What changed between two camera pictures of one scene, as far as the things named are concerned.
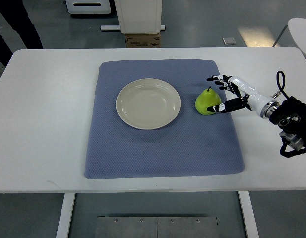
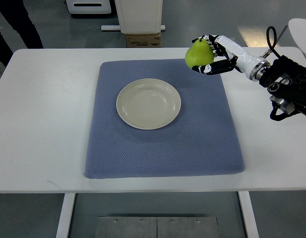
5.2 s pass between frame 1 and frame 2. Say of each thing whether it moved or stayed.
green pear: moved
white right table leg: stayed
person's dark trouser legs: stayed
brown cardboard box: stayed
